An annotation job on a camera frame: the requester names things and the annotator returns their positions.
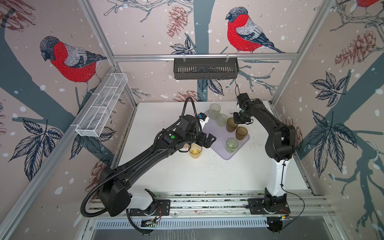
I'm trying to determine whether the dark brown glass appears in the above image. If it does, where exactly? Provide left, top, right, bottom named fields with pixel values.
left=226, top=118, right=238, bottom=133

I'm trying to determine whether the brown textured glass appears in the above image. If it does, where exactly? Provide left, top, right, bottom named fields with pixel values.
left=236, top=127, right=248, bottom=141

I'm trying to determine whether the yellow amber glass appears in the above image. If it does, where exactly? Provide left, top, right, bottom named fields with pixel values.
left=189, top=143, right=203, bottom=159

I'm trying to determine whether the pale green small glass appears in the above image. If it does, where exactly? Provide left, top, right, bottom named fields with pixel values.
left=217, top=114, right=228, bottom=127

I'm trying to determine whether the bright green glass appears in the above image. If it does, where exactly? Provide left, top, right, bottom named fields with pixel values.
left=226, top=138, right=239, bottom=153

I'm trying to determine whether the pale green tall glass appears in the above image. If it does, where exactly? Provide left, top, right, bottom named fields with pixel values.
left=209, top=104, right=221, bottom=120

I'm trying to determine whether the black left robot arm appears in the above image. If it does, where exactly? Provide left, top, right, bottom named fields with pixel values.
left=97, top=113, right=216, bottom=217

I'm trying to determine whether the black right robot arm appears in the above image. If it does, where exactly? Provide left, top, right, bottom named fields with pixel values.
left=233, top=93, right=296, bottom=213

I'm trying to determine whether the lilac plastic tray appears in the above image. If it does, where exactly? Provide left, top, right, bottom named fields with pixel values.
left=203, top=110, right=250, bottom=160

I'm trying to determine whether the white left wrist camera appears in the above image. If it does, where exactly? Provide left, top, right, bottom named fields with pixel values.
left=199, top=113, right=209, bottom=129

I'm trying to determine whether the black wire wall basket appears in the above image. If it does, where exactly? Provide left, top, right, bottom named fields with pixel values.
left=174, top=58, right=239, bottom=80

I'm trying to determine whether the aluminium rail frame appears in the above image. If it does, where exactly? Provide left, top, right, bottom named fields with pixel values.
left=85, top=190, right=335, bottom=220

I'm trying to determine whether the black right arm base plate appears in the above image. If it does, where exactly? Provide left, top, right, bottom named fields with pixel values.
left=247, top=198, right=291, bottom=215

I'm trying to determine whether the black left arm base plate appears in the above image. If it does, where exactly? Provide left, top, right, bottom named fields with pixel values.
left=128, top=199, right=171, bottom=217

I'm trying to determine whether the white mesh wall basket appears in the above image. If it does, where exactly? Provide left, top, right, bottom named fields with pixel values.
left=76, top=73, right=128, bottom=138

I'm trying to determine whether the black corrugated cable hose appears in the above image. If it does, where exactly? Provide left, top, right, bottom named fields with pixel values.
left=80, top=158, right=151, bottom=218

